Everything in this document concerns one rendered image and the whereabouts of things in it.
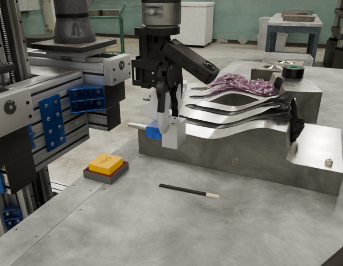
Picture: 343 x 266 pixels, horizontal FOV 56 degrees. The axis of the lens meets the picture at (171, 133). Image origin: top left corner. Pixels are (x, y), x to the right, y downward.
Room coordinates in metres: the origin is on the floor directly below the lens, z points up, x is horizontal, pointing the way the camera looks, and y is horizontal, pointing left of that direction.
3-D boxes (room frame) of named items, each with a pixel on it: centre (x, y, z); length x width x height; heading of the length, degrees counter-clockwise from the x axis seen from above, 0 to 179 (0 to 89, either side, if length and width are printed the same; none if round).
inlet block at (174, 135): (0.67, 0.04, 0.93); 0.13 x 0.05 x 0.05; 66
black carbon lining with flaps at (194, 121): (0.83, -0.18, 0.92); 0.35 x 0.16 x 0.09; 66
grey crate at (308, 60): (4.23, -1.49, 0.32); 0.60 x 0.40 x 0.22; 75
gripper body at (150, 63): (0.66, 0.03, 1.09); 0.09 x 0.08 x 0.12; 66
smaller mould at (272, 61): (1.73, -0.61, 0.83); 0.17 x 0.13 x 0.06; 66
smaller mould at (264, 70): (1.56, -0.50, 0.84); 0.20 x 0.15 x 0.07; 66
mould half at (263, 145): (0.82, -0.19, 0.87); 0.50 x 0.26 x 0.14; 66
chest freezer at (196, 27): (7.96, -0.16, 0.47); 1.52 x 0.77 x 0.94; 70
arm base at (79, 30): (1.25, 0.36, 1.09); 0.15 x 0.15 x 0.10
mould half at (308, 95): (1.18, -0.26, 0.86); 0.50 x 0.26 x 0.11; 83
